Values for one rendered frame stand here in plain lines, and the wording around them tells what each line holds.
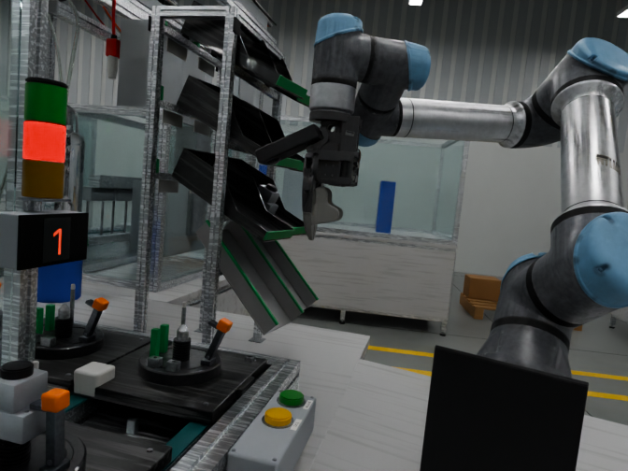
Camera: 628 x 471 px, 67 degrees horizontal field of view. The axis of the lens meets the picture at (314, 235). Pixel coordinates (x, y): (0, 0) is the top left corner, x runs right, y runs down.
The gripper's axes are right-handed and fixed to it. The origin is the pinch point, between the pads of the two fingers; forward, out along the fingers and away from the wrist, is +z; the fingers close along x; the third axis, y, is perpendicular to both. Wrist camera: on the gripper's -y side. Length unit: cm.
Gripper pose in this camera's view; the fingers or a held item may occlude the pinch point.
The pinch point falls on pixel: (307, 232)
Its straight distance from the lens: 81.0
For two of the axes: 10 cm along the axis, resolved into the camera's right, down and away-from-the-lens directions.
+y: 9.7, 1.1, -2.3
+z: -0.9, 9.9, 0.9
